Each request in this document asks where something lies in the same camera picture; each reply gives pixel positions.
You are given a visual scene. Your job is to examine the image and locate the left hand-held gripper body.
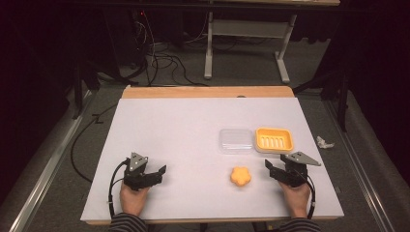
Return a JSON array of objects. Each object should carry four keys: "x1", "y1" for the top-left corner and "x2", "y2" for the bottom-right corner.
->
[{"x1": 123, "y1": 152, "x2": 160, "y2": 191}]

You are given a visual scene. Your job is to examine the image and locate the tangle of black cables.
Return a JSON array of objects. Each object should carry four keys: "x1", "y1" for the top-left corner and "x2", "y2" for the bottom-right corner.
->
[{"x1": 129, "y1": 11, "x2": 211, "y2": 88}]

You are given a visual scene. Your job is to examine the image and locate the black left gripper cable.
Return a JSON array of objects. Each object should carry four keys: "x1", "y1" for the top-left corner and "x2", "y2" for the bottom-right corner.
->
[{"x1": 107, "y1": 159, "x2": 131, "y2": 220}]

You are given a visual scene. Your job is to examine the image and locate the person's left hand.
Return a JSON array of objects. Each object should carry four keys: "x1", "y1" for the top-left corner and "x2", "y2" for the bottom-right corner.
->
[{"x1": 119, "y1": 185, "x2": 151, "y2": 218}]

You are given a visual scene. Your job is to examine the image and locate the orange flower-shaped soap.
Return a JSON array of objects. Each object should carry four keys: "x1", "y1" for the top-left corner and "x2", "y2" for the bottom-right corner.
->
[{"x1": 229, "y1": 165, "x2": 252, "y2": 188}]

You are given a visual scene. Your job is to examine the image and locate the white table mat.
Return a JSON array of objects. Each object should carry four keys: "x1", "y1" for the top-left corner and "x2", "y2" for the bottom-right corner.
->
[{"x1": 79, "y1": 97, "x2": 345, "y2": 222}]

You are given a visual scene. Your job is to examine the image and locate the metal floor rail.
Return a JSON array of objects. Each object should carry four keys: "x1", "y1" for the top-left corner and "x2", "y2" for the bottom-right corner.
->
[
  {"x1": 8, "y1": 90, "x2": 95, "y2": 232},
  {"x1": 323, "y1": 100, "x2": 393, "y2": 232}
]

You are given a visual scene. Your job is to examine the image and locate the black metal stand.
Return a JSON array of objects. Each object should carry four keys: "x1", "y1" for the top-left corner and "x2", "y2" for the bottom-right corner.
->
[
  {"x1": 71, "y1": 57, "x2": 102, "y2": 121},
  {"x1": 292, "y1": 69, "x2": 350, "y2": 133}
]

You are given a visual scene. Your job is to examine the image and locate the white metal desk frame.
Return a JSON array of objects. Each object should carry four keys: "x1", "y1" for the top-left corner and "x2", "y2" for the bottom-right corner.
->
[{"x1": 203, "y1": 11, "x2": 298, "y2": 85}]

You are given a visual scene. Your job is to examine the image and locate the person's right hand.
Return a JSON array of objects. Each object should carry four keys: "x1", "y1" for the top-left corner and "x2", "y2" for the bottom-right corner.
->
[{"x1": 278, "y1": 181, "x2": 311, "y2": 219}]

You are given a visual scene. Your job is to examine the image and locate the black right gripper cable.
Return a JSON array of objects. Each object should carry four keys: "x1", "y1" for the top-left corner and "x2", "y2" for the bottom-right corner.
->
[{"x1": 298, "y1": 170, "x2": 317, "y2": 220}]

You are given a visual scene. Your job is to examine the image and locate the crumpled white paper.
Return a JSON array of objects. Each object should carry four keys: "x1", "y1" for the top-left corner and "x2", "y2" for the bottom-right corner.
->
[{"x1": 315, "y1": 135, "x2": 336, "y2": 150}]

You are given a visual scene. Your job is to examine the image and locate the yellow soap dish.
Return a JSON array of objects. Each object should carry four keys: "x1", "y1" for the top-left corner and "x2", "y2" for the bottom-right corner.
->
[{"x1": 254, "y1": 127, "x2": 295, "y2": 155}]

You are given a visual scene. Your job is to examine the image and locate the black floor cable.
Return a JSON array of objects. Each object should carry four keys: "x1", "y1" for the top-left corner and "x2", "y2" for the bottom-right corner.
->
[{"x1": 70, "y1": 103, "x2": 119, "y2": 184}]

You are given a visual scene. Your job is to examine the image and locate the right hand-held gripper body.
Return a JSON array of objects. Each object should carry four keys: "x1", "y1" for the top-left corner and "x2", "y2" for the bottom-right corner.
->
[{"x1": 278, "y1": 151, "x2": 322, "y2": 189}]

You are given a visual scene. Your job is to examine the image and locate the clear plastic lid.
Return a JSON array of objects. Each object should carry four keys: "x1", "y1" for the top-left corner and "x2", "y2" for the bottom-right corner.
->
[{"x1": 218, "y1": 128, "x2": 254, "y2": 156}]

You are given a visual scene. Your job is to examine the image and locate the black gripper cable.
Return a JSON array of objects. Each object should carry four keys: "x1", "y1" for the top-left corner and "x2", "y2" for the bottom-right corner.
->
[
  {"x1": 107, "y1": 159, "x2": 131, "y2": 220},
  {"x1": 298, "y1": 170, "x2": 317, "y2": 220}
]

